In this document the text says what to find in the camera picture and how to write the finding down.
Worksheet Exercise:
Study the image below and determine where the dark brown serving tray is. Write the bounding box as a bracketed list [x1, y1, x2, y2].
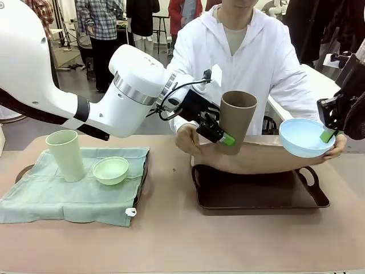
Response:
[191, 163, 331, 211]
[14, 154, 151, 207]

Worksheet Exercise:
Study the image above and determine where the person's right forearm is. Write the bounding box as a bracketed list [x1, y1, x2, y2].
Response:
[166, 42, 206, 135]

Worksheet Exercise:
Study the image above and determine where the bystander in blue plaid shirt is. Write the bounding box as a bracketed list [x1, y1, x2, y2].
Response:
[75, 0, 125, 94]

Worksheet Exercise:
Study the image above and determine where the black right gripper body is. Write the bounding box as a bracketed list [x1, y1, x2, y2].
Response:
[317, 95, 347, 131]

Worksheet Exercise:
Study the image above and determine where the black bag under table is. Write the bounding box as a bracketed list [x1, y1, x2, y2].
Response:
[261, 115, 277, 136]

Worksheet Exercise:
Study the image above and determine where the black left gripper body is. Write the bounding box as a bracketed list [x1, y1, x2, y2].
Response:
[177, 89, 221, 126]

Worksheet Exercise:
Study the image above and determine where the beige cloth mat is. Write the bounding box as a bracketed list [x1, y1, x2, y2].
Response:
[196, 135, 329, 175]

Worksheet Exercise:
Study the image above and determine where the person's left forearm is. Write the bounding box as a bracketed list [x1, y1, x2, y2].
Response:
[266, 68, 321, 136]

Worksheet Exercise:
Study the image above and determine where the person's left hand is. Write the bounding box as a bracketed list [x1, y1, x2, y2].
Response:
[323, 133, 348, 160]

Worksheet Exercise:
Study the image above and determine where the pale green bowl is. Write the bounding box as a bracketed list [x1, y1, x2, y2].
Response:
[91, 156, 130, 187]

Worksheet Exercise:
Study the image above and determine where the white background table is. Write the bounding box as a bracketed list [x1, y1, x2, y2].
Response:
[266, 63, 343, 124]

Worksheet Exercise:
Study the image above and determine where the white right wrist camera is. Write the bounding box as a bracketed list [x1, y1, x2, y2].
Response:
[323, 51, 354, 70]

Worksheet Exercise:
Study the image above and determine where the black braided cable sleeve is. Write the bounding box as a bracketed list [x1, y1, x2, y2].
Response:
[341, 90, 365, 141]

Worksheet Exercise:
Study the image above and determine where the easel with white board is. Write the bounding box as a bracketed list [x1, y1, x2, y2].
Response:
[152, 11, 172, 55]

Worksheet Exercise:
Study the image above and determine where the grey-green cloth mat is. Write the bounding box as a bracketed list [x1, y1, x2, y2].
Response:
[0, 146, 151, 228]

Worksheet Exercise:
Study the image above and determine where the tall pale green cup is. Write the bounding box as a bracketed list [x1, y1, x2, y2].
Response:
[45, 129, 86, 183]

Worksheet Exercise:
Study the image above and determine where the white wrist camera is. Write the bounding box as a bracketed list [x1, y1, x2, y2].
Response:
[323, 51, 354, 70]
[202, 63, 224, 90]

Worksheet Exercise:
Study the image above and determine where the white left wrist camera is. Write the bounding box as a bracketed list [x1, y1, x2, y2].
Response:
[202, 63, 224, 90]

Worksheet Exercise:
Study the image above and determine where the bystander in black top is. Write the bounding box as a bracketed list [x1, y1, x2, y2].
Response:
[125, 0, 161, 55]

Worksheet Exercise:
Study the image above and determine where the bystander in red plaid shirt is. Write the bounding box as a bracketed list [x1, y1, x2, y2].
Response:
[24, 0, 60, 89]

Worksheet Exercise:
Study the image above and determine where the person's right hand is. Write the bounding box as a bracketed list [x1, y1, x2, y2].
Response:
[175, 123, 204, 157]

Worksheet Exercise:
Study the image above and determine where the bystander in red vest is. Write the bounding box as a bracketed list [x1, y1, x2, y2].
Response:
[168, 0, 204, 31]

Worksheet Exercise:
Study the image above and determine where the person in white coat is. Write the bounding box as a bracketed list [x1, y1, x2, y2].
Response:
[166, 0, 321, 137]

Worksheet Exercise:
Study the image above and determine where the black tripod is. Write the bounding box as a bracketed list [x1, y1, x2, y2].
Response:
[58, 0, 80, 53]

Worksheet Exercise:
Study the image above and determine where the black left camera cable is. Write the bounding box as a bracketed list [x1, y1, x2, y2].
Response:
[145, 80, 208, 123]

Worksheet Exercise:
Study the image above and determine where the light blue bowl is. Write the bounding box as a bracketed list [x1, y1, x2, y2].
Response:
[278, 118, 338, 159]

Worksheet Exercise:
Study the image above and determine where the tall brown cup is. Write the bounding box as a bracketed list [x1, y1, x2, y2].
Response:
[218, 90, 258, 156]

